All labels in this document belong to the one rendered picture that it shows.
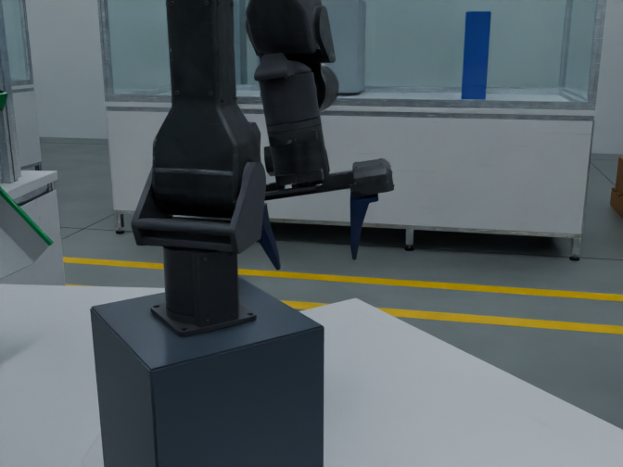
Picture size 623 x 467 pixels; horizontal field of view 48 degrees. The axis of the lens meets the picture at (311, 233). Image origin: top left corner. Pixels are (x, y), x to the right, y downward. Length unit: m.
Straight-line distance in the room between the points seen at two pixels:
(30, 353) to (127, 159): 3.87
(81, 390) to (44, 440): 0.11
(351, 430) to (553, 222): 3.72
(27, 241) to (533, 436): 0.66
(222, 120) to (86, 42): 9.65
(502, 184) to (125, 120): 2.44
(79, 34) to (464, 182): 6.91
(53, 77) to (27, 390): 9.59
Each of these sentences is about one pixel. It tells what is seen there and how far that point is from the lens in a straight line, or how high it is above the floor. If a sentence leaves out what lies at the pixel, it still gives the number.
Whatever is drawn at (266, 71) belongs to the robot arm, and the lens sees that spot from 0.69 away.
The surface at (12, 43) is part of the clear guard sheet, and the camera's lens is 7.04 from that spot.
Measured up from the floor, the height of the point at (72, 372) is 0.86.
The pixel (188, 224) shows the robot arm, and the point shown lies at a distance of 0.51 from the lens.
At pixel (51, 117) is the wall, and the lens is 10.52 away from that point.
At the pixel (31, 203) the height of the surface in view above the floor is 0.79.
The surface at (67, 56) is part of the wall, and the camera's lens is 10.31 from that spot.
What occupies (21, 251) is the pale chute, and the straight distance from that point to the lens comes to 0.99.
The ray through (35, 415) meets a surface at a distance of 0.88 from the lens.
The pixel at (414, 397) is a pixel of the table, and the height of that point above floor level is 0.86.
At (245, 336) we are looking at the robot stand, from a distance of 0.52.
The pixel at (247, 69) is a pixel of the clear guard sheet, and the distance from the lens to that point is 4.51.
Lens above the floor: 1.27
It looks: 15 degrees down
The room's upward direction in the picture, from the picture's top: straight up
